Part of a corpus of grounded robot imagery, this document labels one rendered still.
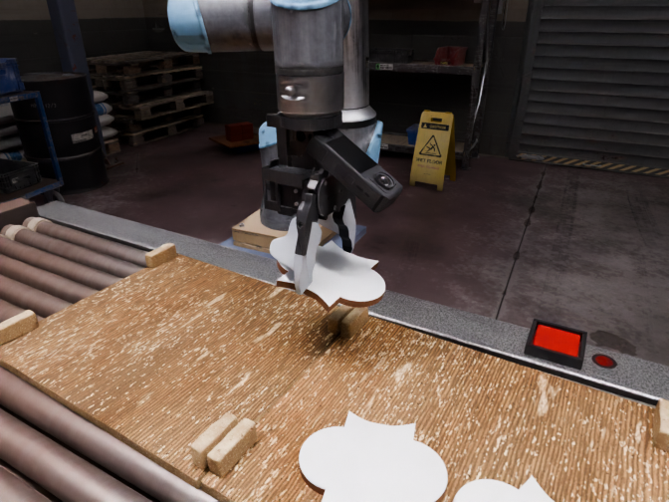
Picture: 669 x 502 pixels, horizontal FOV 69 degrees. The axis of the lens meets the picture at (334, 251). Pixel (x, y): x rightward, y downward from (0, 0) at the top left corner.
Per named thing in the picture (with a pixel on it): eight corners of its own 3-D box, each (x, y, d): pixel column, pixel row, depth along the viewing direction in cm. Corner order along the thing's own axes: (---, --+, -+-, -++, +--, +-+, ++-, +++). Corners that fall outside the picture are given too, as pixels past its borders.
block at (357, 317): (358, 316, 75) (358, 301, 74) (369, 320, 74) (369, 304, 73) (338, 337, 70) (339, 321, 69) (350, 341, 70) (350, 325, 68)
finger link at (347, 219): (329, 233, 72) (311, 188, 65) (363, 241, 69) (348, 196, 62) (319, 249, 70) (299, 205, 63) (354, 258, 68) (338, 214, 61)
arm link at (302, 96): (355, 70, 54) (317, 79, 48) (355, 112, 56) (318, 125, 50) (301, 68, 58) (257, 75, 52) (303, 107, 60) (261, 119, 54)
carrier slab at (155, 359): (176, 259, 95) (175, 252, 95) (360, 321, 76) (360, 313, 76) (-13, 357, 69) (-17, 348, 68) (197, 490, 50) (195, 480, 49)
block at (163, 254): (171, 254, 94) (168, 241, 93) (178, 256, 93) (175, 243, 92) (145, 267, 89) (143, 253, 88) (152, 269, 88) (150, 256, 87)
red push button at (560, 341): (536, 331, 75) (538, 323, 75) (578, 342, 73) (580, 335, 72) (530, 352, 70) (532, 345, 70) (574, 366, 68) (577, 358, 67)
